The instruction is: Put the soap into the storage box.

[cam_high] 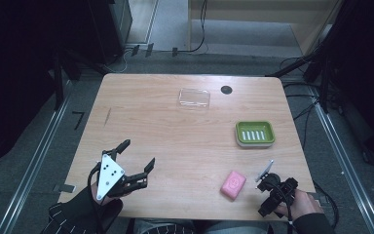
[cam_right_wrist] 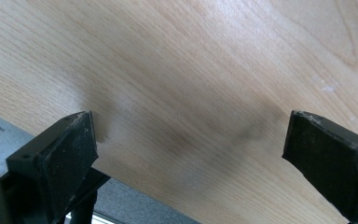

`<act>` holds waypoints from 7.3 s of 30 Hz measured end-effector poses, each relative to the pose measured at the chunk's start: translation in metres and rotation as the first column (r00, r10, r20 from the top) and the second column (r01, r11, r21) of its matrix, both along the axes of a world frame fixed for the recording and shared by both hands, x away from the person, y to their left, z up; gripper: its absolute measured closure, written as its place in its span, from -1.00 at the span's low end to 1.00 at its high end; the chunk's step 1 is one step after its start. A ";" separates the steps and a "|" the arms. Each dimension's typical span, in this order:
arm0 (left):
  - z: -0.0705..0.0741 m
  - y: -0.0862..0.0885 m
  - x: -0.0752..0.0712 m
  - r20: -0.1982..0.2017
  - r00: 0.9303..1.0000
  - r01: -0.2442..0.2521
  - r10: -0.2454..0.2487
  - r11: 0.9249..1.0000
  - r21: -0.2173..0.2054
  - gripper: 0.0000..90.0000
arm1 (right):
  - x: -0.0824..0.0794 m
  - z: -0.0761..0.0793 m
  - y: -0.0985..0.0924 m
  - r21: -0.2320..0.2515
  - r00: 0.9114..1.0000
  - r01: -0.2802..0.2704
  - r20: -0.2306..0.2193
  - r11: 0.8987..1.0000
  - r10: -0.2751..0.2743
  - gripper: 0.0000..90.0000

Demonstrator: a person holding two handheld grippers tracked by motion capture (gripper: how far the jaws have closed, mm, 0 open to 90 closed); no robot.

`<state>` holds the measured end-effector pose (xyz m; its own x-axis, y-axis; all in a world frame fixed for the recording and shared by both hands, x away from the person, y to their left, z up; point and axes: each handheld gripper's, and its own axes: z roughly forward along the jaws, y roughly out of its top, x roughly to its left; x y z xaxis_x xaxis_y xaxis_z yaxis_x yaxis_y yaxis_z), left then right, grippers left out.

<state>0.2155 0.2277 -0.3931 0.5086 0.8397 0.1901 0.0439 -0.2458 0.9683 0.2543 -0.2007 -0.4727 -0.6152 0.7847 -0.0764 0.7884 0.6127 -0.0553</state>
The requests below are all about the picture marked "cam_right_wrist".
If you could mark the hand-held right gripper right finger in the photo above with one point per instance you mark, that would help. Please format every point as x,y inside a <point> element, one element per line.
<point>332,161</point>

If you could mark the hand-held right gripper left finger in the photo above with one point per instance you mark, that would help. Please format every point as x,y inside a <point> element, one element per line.
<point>62,161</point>

